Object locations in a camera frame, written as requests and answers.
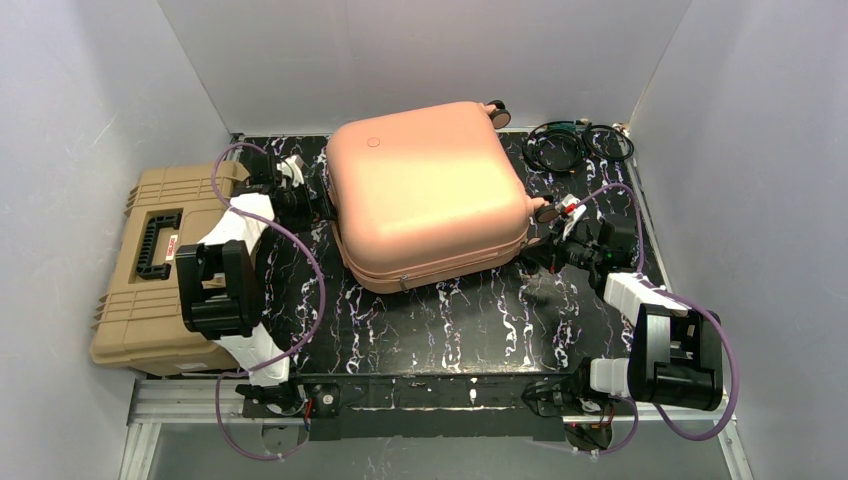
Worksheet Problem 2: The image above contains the pink suitcase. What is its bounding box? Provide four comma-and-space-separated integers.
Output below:
326, 100, 555, 294

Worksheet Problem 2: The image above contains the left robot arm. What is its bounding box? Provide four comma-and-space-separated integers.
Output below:
175, 150, 334, 388

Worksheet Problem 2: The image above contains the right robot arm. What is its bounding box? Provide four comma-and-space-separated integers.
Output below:
551, 216, 723, 411

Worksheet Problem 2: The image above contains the tan plastic tool case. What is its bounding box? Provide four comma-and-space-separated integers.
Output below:
90, 161, 247, 376

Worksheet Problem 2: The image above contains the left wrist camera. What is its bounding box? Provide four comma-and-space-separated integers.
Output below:
277, 154, 305, 189

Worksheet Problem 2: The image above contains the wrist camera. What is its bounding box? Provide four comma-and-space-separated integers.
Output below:
555, 194, 587, 241
277, 154, 305, 189

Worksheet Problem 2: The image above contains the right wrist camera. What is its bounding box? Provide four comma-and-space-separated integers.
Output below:
555, 194, 587, 241

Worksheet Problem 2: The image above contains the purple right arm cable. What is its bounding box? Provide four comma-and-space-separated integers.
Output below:
576, 182, 739, 458

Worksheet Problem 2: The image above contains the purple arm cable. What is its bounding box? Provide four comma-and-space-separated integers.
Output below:
210, 142, 329, 462
576, 182, 739, 458

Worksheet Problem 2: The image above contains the black coiled cable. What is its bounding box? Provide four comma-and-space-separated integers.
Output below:
582, 121, 636, 162

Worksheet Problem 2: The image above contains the black cable bundle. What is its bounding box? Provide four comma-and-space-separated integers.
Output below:
521, 120, 591, 175

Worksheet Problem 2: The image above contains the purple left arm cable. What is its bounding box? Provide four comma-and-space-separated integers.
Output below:
210, 142, 329, 462

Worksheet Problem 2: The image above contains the aluminium frame rail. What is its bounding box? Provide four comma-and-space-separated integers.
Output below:
119, 374, 755, 480

